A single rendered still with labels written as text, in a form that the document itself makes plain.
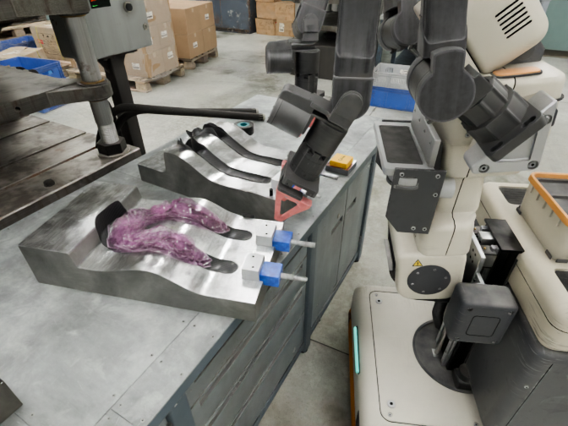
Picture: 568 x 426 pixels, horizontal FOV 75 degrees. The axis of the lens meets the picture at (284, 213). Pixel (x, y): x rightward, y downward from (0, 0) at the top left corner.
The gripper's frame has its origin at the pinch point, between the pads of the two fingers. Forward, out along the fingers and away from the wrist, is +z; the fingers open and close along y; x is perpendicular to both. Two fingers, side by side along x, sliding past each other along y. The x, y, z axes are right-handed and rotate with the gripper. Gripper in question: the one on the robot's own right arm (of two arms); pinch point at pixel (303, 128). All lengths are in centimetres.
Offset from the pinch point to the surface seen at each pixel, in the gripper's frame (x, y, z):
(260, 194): -3.1, 17.0, 12.4
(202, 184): -22.4, 16.9, 15.3
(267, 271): 11.3, 37.8, 14.7
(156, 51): -311, -247, 61
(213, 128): -32.5, -2.2, 7.9
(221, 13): -455, -563, 65
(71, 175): -73, 24, 24
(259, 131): -35, -34, 21
